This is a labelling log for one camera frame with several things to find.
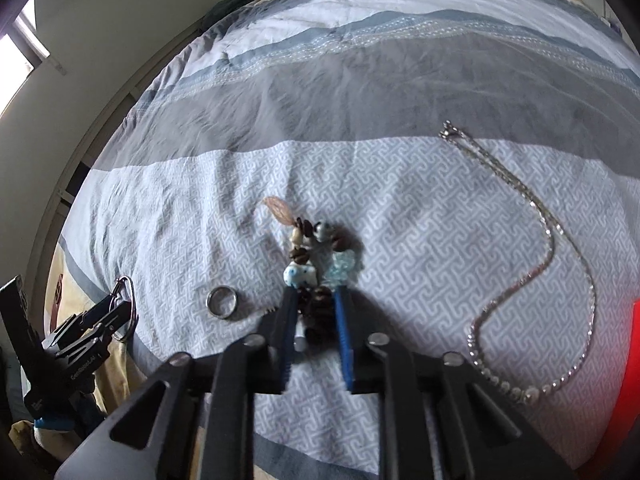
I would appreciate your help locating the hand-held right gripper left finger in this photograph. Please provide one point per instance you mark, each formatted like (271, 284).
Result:
(287, 340)

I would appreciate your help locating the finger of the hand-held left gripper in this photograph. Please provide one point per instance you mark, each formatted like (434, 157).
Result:
(100, 342)
(95, 315)

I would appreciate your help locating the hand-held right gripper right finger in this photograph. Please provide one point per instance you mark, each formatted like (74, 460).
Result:
(345, 340)

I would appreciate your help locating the thin silver bangle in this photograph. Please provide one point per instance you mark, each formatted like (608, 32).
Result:
(133, 310)

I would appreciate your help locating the red cardboard box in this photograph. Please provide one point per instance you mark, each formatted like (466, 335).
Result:
(632, 385)

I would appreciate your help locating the pink smartphone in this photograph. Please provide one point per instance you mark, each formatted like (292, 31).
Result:
(56, 300)

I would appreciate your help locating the window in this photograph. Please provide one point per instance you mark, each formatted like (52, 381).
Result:
(20, 40)

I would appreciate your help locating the dark grey cloth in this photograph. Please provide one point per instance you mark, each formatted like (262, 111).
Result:
(225, 10)

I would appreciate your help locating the low white wall shelf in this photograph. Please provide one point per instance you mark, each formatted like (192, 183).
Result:
(90, 135)

